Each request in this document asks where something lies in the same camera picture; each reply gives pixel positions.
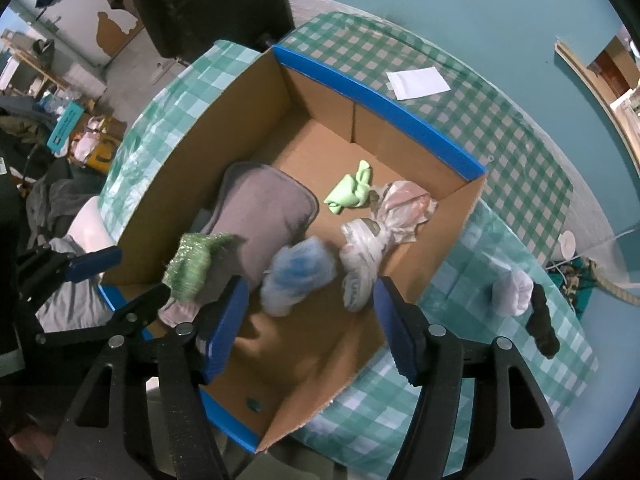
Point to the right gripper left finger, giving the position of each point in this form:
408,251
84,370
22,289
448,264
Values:
186,358

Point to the teal box on floor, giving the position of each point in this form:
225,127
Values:
64,127

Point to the grey fleece cloth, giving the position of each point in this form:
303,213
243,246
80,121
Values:
266,210

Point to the green knitted scrubber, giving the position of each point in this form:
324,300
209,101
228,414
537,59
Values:
186,273

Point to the white plastic jug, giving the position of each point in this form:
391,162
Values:
565,247

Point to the wooden window sill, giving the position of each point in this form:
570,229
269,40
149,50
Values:
617,111

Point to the white paper envelope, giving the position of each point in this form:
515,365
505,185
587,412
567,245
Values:
415,84

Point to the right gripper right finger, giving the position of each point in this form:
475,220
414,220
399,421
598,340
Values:
513,434

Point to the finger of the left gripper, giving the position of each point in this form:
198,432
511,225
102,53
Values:
42,270
128,320

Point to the lime green cloth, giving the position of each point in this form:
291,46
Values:
352,191

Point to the dark green checkered tablecloth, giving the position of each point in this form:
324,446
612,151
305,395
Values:
525,186

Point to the light green checkered tablecloth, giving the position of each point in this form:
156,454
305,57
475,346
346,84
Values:
312,122

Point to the black sock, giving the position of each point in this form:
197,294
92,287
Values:
539,324

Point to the cardboard box blue trim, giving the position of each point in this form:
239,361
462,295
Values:
269,146

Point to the light grey sock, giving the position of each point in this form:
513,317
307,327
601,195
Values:
511,293

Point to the white blue striped plastic bag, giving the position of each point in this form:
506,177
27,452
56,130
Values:
294,272

